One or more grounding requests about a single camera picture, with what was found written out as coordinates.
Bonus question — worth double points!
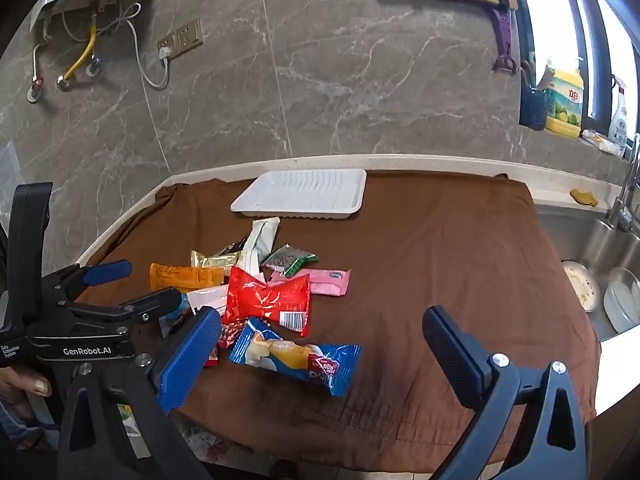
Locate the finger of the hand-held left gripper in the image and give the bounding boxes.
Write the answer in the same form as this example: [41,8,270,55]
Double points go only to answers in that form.
[42,260,134,307]
[60,287,184,333]

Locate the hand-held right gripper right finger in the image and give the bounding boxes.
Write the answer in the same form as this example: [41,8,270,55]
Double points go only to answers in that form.
[422,305,588,480]

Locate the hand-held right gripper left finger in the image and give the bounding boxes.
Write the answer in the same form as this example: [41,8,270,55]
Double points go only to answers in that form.
[56,306,223,480]

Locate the light blue snack packet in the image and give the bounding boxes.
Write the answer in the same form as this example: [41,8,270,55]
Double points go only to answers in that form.
[159,294,194,333]

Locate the orange snack packet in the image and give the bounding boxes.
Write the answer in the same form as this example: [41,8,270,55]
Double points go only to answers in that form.
[149,262,226,295]

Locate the gold foil snack packet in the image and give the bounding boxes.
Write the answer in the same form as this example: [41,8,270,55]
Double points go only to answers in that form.
[190,250,241,273]

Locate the dark foil snack packet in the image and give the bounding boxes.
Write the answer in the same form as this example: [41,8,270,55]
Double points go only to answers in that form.
[212,240,248,258]

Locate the red snack packet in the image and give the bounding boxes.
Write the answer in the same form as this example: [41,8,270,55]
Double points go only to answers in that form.
[221,266,312,337]

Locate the blue cake snack packet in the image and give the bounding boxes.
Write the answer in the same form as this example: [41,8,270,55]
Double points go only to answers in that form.
[228,317,362,397]

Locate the green dark snack packet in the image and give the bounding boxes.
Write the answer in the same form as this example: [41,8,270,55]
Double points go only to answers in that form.
[261,243,319,277]

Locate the white plastic tray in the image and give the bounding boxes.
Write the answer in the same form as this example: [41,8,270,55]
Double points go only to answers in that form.
[230,169,368,221]

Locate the person's left hand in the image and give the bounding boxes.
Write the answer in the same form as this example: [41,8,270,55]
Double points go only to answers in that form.
[0,364,54,426]

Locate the white pink snack packet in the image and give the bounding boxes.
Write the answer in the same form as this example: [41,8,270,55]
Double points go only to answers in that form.
[185,285,231,321]

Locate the small red candy packet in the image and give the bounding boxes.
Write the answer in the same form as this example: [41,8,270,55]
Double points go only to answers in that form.
[202,320,248,366]

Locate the brown cloth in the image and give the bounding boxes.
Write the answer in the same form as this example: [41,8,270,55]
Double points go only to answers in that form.
[75,170,601,476]

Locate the white tall snack packet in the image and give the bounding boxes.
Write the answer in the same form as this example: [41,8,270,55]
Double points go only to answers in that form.
[236,216,281,281]

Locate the used bowl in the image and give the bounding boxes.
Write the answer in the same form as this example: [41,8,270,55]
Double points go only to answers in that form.
[561,260,602,313]

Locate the stainless steel sink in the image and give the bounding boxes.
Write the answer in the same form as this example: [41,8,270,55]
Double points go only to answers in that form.
[535,205,640,341]

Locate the white plates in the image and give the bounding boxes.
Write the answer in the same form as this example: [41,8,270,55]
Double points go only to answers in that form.
[602,266,640,335]

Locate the metal faucet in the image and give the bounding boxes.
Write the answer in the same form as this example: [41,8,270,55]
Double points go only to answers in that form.
[606,132,640,233]

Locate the blue utensil holder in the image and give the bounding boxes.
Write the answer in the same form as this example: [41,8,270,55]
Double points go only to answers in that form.
[518,60,548,131]

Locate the white packet on sill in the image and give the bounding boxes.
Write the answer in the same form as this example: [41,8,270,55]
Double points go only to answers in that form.
[580,129,626,156]

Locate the yellow detergent bottle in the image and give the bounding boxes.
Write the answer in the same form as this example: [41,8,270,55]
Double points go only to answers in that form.
[545,57,586,140]

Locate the white spray bottle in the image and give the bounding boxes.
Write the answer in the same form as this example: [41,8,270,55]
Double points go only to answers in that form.
[607,75,632,148]

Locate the purple peeler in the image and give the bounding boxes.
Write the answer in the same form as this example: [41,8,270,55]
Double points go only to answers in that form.
[491,6,517,75]

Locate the braided metal water hose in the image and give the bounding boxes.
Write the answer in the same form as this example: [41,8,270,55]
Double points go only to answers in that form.
[26,15,51,104]

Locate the white power cable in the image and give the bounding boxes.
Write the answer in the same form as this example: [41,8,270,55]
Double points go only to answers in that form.
[104,2,173,90]

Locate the yellow gas hose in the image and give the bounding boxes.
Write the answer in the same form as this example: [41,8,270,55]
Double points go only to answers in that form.
[56,24,98,92]

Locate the wall power outlet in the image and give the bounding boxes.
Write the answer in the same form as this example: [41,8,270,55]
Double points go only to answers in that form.
[156,17,205,58]

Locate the dark window frame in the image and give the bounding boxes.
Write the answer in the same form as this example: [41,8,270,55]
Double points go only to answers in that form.
[505,0,640,133]

